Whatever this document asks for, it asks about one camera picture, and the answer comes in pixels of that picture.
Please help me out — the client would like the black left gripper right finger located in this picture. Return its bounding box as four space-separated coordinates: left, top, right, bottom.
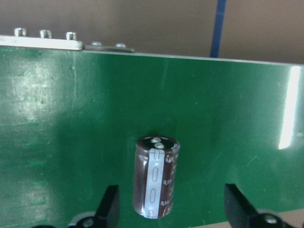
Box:
224 184 261 228

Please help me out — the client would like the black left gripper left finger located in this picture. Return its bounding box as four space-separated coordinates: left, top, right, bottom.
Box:
94 185 120 228

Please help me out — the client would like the brown cylindrical capacitor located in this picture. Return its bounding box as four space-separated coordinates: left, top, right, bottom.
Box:
133 135 180 219

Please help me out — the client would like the green conveyor belt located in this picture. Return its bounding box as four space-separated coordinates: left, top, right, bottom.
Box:
0 28 304 228

